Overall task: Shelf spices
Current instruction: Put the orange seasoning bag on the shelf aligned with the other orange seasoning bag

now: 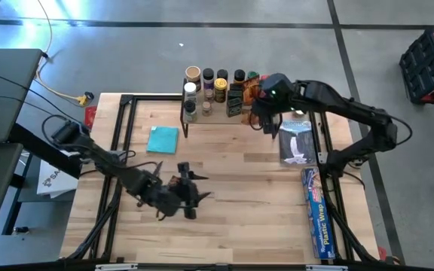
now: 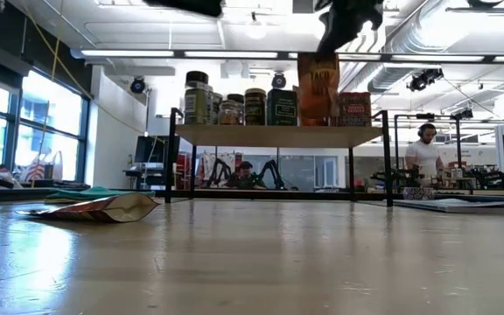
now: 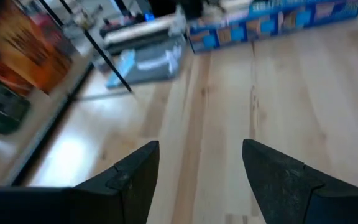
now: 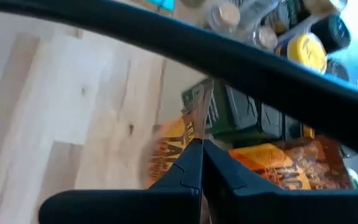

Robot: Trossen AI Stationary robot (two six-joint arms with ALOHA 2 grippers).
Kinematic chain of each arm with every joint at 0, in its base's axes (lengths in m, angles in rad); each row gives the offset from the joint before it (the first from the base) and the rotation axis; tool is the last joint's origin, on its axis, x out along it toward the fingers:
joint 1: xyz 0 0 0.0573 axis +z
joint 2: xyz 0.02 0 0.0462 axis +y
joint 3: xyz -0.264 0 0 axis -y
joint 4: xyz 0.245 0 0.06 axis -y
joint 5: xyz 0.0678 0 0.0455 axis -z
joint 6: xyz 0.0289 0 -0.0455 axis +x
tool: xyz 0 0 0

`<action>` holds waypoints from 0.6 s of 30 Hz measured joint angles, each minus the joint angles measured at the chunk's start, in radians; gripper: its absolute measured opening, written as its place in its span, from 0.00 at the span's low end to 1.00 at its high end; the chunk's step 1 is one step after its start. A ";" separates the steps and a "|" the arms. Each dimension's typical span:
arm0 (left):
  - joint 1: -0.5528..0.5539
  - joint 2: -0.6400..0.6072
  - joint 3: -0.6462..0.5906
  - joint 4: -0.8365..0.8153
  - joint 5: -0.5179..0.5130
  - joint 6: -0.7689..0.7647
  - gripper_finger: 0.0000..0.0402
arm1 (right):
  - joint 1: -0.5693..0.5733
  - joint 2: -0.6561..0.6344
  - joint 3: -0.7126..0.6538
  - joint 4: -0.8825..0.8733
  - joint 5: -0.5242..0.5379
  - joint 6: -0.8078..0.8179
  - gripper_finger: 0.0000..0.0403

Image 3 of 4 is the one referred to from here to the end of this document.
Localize green black pepper tin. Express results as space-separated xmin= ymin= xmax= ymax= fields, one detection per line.
xmin=0 ymin=81 xmax=32 ymax=137

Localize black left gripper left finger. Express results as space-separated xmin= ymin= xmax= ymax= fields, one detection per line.
xmin=0 ymin=140 xmax=160 ymax=224

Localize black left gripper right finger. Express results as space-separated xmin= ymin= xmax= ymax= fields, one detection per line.
xmin=241 ymin=138 xmax=358 ymax=224

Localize Yellowstone waterfall book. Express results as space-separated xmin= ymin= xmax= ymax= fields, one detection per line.
xmin=105 ymin=36 xmax=188 ymax=90

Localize brown packet with nutrition label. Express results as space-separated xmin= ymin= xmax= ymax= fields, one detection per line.
xmin=0 ymin=0 xmax=74 ymax=96

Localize wooden shelf with black legs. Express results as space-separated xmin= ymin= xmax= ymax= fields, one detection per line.
xmin=0 ymin=0 xmax=135 ymax=187

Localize blue plastic wrap box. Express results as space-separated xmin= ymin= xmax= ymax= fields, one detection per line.
xmin=186 ymin=0 xmax=358 ymax=54

